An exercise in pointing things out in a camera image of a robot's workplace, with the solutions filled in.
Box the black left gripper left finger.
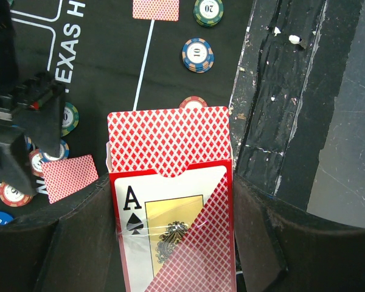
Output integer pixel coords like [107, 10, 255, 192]
[0, 175, 116, 291]

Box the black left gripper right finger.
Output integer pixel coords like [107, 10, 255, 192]
[233, 175, 365, 291]

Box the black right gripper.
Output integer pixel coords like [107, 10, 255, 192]
[0, 1, 66, 196]

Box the red backed playing card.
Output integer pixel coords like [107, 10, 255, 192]
[41, 155, 99, 204]

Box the red playing card deck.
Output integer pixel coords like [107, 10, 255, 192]
[107, 106, 237, 291]

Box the green poker chip stack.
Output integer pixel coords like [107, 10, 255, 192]
[193, 0, 224, 27]

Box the red poker chip stack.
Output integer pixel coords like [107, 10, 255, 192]
[179, 96, 207, 108]

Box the black texas holdem poker mat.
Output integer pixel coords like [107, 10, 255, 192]
[12, 1, 252, 176]

